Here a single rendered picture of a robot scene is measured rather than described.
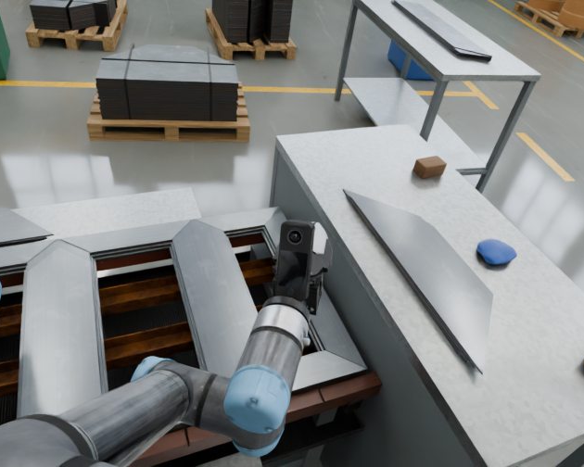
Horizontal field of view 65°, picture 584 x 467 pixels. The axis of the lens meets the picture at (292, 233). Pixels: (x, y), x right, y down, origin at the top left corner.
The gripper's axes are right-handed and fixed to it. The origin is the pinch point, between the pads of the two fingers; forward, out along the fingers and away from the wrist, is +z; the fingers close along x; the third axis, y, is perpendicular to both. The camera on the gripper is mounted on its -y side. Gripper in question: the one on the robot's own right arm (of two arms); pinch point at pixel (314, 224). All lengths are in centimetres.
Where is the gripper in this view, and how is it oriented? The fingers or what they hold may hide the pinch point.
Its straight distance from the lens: 79.5
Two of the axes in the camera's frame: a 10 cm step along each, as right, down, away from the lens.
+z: 2.5, -6.2, 7.5
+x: 9.7, 1.6, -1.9
